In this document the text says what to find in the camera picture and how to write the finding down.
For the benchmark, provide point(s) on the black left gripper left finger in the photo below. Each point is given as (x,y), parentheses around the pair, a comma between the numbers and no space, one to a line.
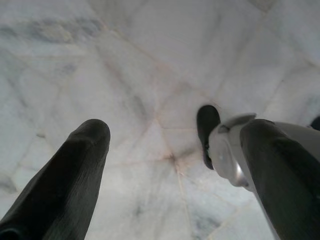
(62,175)

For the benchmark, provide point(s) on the black robot right foot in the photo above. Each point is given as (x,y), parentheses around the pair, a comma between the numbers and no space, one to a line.
(316,123)

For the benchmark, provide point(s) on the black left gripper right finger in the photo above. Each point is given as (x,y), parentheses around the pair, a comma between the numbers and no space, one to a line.
(282,180)

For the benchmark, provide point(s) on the silver robot left leg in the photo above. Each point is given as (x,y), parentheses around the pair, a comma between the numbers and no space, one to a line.
(228,152)

